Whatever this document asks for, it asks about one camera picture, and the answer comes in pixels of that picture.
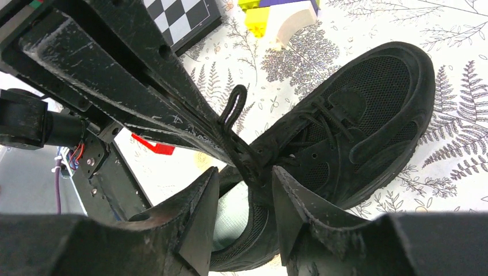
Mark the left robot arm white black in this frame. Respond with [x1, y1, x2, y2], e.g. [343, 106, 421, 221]
[1, 1, 250, 169]

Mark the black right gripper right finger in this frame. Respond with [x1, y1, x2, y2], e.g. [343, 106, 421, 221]
[272, 166, 487, 275]

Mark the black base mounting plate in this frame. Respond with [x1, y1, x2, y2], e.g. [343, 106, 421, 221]
[72, 138, 151, 224]

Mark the multicolour toy brick stack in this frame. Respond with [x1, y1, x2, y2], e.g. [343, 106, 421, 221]
[238, 0, 320, 51]

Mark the black white chessboard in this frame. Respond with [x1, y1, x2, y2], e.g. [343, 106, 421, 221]
[143, 0, 222, 56]

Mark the floral patterned table mat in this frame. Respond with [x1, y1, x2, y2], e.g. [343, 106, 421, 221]
[114, 0, 488, 276]

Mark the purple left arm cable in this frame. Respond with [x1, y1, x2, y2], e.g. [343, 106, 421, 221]
[51, 154, 64, 215]

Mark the black sneaker shoe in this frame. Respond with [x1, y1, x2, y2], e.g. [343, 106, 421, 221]
[210, 41, 435, 272]

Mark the red toy calculator block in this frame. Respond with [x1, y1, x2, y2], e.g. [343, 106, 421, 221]
[131, 133, 175, 156]

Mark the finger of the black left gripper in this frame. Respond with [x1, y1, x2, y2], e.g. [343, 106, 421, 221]
[76, 1, 224, 130]
[19, 17, 242, 166]

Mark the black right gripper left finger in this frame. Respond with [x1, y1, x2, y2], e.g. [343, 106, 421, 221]
[1, 167, 219, 275]

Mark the black shoelace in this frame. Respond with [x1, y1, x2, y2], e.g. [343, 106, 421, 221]
[213, 84, 275, 187]

